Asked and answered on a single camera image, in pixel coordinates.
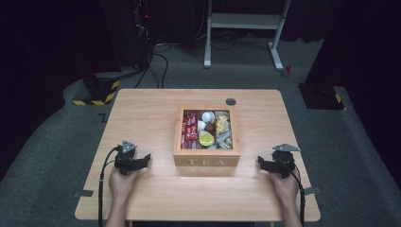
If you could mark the yellow tea bag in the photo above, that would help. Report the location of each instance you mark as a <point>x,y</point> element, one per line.
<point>221,124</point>

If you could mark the grey table grommet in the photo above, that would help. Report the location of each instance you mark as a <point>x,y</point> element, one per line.
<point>230,101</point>

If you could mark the brown coffee capsule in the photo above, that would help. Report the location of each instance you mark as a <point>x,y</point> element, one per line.
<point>210,127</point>

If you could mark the large white coffee capsule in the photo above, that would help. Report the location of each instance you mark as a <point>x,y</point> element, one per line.
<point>208,117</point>

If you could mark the wooden tea box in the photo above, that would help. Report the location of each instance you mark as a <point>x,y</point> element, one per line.
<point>206,156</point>

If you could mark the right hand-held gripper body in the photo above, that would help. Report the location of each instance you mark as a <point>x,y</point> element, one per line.
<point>285,162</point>

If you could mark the short red sachet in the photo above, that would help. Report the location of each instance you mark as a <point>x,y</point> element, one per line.
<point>189,144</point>

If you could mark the long red sachet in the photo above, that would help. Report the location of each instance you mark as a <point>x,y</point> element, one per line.
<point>191,126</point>

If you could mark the grey table edge bracket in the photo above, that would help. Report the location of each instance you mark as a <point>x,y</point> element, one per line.
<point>312,190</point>

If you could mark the person's right hand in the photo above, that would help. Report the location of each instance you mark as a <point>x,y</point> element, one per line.
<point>287,189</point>

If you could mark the white metal stand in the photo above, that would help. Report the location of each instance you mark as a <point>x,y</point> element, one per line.
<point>246,21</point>

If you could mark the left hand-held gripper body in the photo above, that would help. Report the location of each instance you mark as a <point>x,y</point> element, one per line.
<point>124,160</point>

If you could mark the grey tea bag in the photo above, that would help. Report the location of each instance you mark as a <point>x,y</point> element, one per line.
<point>224,138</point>

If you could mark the pale tea bag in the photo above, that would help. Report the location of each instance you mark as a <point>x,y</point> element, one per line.
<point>220,113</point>

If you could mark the person's left hand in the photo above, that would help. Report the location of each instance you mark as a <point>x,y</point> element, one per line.
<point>119,186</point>

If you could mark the black yellow striped base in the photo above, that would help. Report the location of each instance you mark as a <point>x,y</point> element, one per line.
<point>101,94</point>

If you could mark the black computer tower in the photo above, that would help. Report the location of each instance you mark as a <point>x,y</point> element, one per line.
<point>132,31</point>

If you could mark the small red floor object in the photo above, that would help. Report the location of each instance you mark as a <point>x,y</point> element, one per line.
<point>287,71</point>

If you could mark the small white coffee capsule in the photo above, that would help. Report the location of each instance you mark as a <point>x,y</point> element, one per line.
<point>201,125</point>

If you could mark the yellow lidded capsule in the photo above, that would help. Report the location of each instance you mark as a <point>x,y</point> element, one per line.
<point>206,139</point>

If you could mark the black stand base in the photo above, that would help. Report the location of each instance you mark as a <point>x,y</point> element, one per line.
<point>320,96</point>

